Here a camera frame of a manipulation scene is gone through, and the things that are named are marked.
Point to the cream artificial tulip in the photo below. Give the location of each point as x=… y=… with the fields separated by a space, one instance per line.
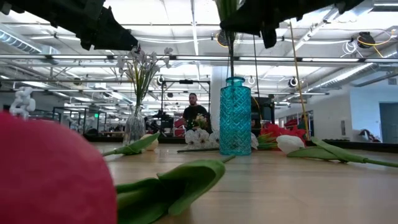
x=136 y=147

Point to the red artificial tulip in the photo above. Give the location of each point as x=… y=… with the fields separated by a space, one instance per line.
x=46 y=171

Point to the teal patterned glass vase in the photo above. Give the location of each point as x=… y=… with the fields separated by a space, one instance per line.
x=235 y=118

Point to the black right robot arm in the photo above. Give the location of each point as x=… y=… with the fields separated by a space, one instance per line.
x=326 y=4

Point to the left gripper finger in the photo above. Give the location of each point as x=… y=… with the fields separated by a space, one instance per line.
x=130 y=42

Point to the black metal table frame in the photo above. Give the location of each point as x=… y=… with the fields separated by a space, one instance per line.
x=357 y=145

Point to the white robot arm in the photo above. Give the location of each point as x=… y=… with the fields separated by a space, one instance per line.
x=21 y=102

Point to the white artificial tulip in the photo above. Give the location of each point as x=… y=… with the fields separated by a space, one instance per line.
x=289 y=143

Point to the mixed flower bouquet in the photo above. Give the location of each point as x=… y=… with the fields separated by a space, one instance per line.
x=199 y=121

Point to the red blossom flower bunch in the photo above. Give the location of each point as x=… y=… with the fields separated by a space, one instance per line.
x=226 y=7
x=280 y=130

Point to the clear glass vase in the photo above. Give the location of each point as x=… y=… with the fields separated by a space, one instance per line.
x=134 y=127

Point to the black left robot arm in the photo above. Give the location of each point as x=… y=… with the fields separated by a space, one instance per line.
x=46 y=9

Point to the white blossom flower bunch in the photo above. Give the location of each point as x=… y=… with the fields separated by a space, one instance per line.
x=140 y=90
x=199 y=138

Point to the person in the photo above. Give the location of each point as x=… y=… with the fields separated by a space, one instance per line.
x=194 y=112

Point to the black metal rig frame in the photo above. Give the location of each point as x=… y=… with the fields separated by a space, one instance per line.
x=186 y=81

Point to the black monitor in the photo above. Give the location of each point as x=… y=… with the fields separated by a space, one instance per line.
x=263 y=109

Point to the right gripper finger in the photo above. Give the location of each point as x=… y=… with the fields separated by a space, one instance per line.
x=242 y=26

